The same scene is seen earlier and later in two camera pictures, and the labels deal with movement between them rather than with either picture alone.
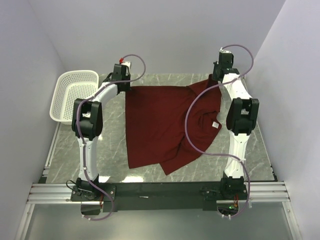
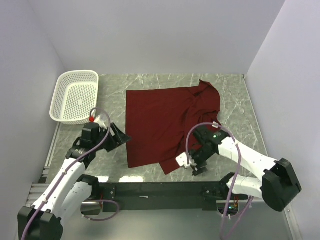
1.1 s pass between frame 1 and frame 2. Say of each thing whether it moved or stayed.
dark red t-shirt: stayed
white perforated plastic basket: stayed
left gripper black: moved
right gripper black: moved
